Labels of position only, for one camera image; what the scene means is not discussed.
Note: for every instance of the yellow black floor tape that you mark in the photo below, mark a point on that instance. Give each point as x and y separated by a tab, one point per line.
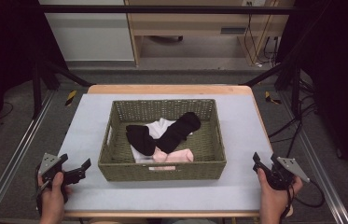
269	98
71	97

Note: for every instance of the light wooden desk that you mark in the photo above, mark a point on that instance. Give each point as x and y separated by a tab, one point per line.
187	23

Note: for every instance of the white sock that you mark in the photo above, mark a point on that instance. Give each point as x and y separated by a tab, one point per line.
159	127

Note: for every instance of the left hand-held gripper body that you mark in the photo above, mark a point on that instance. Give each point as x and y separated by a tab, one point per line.
49	163

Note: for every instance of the grey table mat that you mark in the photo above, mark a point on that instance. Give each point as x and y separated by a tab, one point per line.
243	130

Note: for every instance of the person's right hand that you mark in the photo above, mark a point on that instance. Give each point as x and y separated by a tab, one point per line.
272	202

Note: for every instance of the black metal frame stand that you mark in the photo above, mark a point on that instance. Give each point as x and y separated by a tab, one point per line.
295	90
37	90

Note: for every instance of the black metal crossbar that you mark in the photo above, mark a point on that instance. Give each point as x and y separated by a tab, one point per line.
162	9

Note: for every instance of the black curtain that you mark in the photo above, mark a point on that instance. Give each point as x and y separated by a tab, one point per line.
339	77
3	46

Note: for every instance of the long black sock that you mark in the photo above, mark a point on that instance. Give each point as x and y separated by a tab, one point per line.
178	130

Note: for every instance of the pink sock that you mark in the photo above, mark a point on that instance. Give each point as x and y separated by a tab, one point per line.
178	155

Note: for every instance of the short black sock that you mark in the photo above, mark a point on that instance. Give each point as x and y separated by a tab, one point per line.
140	138

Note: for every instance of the aluminium floor rail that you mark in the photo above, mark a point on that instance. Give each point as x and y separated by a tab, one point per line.
16	152
321	168

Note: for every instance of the white cabinet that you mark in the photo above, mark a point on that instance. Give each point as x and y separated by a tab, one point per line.
94	40

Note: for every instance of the green woven basket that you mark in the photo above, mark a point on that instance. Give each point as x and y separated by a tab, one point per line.
162	170

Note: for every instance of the person's left hand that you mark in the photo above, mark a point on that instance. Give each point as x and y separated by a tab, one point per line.
52	199

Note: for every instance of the wooden table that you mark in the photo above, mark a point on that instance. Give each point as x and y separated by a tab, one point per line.
168	89

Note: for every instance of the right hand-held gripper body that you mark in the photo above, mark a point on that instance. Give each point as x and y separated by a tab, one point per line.
282	174

